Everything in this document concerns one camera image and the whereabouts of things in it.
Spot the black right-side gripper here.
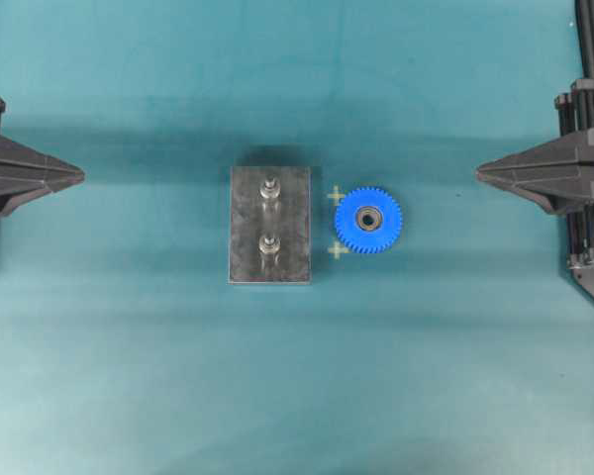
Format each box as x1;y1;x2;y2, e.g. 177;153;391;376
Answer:
476;78;594;269

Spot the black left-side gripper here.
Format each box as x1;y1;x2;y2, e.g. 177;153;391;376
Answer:
0;98;85;218

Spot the large blue plastic gear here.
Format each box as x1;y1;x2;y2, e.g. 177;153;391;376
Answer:
335;186;404;254

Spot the upper steel shaft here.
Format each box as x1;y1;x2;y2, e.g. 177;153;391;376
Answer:
259;177;281;200

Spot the steel shaft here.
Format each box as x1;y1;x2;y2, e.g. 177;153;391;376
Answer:
259;177;281;200
258;234;281;255

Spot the lower steel shaft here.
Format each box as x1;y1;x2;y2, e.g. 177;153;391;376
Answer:
258;234;281;255

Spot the upper yellow cross marker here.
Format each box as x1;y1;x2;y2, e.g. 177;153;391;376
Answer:
327;185;346;207

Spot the yellow cross marker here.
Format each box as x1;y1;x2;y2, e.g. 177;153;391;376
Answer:
328;241;350;259
327;185;346;207

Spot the lower yellow cross marker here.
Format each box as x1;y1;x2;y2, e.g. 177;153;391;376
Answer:
328;241;350;259

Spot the grey metal base plate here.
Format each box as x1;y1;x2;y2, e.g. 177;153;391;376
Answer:
228;166;311;285

